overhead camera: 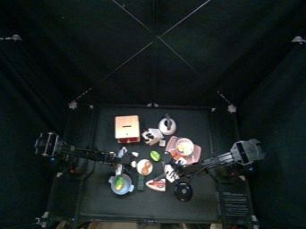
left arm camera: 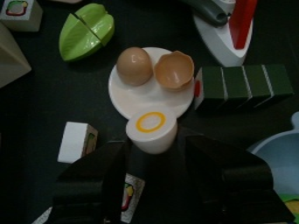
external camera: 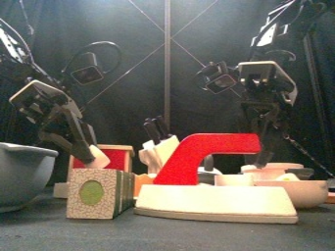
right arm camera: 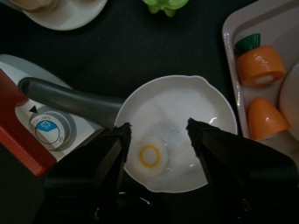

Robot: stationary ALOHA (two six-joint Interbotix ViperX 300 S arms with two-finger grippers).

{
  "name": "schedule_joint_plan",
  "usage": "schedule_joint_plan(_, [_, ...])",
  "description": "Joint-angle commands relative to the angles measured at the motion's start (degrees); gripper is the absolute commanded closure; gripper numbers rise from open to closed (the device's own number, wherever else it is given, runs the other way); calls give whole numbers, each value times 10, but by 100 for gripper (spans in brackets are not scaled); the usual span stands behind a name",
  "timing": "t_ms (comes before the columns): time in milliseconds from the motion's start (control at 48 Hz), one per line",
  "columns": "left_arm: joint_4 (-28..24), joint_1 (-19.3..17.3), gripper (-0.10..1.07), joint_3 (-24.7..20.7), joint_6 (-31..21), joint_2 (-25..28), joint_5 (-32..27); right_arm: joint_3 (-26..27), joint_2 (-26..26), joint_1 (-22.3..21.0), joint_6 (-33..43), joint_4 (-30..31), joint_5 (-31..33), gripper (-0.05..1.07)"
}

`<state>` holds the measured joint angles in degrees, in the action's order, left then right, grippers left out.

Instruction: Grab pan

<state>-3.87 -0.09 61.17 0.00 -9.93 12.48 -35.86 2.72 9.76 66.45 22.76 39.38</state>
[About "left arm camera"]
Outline white round toy plate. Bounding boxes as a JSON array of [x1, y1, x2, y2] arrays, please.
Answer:
[[106, 46, 196, 120]]

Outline hollow brown toy eggshell half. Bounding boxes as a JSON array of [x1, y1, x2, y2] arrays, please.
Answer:
[[153, 50, 195, 90]]

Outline beige toy block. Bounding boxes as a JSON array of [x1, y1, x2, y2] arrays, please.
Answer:
[[0, 22, 33, 89]]

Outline white egg half yellow ring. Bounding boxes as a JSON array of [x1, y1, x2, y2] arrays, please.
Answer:
[[125, 105, 179, 155]]

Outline light blue toy pan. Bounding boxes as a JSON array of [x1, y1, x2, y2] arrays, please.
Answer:
[[247, 111, 299, 197]]

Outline brown toy egg half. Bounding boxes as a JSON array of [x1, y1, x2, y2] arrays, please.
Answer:
[[116, 46, 155, 87]]

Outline white boat-shaped toy base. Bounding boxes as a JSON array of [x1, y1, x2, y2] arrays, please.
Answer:
[[191, 0, 255, 67]]

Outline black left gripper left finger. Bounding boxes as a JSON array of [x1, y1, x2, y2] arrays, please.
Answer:
[[48, 139, 132, 224]]

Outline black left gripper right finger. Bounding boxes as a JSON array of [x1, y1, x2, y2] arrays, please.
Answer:
[[183, 135, 295, 224]]

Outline green striped toy sushi roll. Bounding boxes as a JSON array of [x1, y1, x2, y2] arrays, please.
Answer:
[[192, 64, 295, 112]]

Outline green toy leaf vegetable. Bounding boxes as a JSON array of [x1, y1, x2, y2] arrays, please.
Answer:
[[58, 3, 116, 63]]

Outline green yellow toy piece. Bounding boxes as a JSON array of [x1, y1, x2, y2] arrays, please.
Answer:
[[276, 193, 299, 217]]

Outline white picture toy block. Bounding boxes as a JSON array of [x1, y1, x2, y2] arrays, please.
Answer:
[[0, 0, 44, 32]]

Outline grey toy handle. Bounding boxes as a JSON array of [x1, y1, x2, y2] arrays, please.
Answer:
[[181, 0, 229, 27]]

